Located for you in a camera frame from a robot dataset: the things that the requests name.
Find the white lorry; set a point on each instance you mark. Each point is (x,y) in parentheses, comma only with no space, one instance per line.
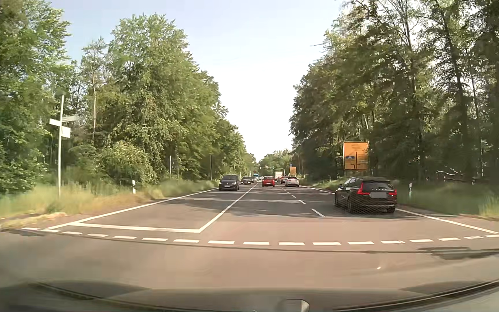
(278,175)

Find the wooden fence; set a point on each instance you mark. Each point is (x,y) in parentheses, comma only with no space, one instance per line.
(453,176)

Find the road markings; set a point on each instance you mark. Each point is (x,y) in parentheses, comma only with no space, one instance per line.
(215,218)

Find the small yellow sign board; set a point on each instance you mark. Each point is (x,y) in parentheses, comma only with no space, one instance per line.
(293,170)

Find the black estate car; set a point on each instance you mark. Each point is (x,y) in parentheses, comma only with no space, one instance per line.
(366,195)

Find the white signpost with arms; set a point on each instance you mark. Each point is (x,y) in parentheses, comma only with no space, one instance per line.
(60,143)

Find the white car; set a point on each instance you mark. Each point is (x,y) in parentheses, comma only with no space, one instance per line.
(292,182)

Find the grass verge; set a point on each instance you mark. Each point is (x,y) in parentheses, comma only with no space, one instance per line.
(461,198)
(72,199)

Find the queue of cars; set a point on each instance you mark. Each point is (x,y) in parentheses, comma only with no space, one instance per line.
(247,179)

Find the dark grey car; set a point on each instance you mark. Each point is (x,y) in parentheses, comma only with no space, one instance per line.
(229,183)

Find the wood of green trees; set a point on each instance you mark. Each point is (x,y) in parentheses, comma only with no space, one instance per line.
(414,86)
(137,99)

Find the car's own bonnet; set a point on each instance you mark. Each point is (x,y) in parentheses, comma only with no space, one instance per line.
(249,301)

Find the grey asphalt road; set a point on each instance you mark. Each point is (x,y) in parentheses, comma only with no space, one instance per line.
(249,264)

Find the grey pole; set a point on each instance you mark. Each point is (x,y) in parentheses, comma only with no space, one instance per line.
(210,167)

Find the yellow direction sign board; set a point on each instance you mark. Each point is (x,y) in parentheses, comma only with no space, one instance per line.
(355,155)

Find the red car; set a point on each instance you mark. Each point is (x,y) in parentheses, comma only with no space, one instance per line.
(268,181)

